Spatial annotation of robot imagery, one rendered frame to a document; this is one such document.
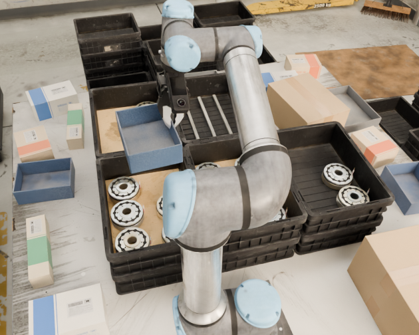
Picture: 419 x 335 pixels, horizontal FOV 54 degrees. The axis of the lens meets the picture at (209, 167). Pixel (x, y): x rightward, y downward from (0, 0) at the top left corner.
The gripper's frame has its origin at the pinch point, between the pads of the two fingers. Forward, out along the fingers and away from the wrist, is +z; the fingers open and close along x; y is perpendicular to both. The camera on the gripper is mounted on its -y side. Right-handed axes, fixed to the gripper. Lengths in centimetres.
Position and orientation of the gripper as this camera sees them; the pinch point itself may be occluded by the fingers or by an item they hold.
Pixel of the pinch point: (172, 125)
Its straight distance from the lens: 120.5
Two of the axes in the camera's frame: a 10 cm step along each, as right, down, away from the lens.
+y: -2.9, -6.9, 6.6
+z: -1.2, 7.1, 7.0
